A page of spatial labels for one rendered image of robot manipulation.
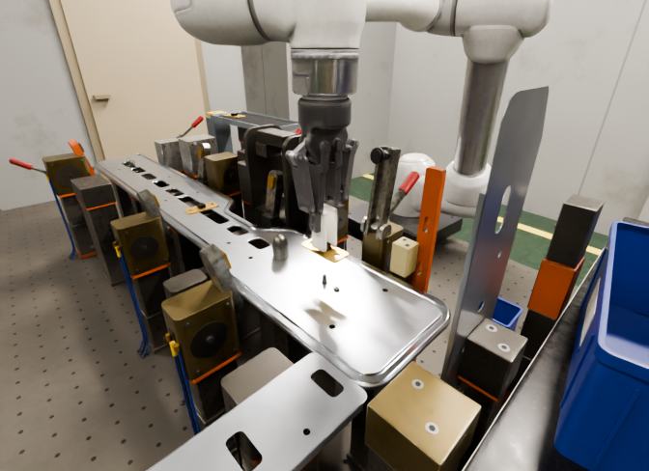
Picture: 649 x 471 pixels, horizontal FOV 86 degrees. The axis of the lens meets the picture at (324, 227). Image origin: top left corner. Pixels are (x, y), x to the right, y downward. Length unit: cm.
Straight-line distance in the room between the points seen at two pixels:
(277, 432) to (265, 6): 49
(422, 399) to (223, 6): 51
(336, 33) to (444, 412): 42
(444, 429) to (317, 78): 40
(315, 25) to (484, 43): 59
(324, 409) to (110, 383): 63
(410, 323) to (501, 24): 69
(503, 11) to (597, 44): 269
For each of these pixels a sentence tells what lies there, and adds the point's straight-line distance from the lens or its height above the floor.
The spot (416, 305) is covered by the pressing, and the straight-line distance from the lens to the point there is 60.
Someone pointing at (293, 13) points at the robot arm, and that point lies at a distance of 48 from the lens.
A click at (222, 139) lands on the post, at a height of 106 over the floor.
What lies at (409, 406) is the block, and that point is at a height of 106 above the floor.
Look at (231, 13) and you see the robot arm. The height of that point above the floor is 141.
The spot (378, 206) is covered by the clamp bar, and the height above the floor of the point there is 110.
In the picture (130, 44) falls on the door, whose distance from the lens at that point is 383.
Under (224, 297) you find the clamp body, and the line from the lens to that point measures 54.
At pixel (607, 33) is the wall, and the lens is 361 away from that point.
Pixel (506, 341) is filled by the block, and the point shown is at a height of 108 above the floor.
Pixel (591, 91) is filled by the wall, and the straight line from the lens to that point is 361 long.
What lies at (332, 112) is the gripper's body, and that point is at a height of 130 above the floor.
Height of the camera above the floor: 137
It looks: 26 degrees down
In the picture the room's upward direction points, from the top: straight up
